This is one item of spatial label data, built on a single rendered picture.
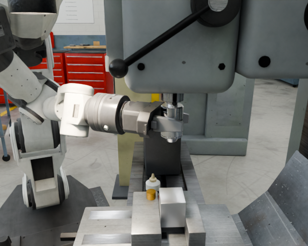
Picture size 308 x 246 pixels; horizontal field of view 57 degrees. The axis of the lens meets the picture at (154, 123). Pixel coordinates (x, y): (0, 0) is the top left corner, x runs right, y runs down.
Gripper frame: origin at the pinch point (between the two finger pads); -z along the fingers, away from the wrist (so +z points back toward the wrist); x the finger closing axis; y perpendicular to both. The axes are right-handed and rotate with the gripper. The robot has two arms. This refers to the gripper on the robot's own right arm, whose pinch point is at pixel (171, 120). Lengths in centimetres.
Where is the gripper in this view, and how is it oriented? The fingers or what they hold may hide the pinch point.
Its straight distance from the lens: 59.0
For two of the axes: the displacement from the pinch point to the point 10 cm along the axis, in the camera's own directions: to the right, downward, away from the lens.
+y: -0.1, 9.5, 3.3
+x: 3.3, -3.0, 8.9
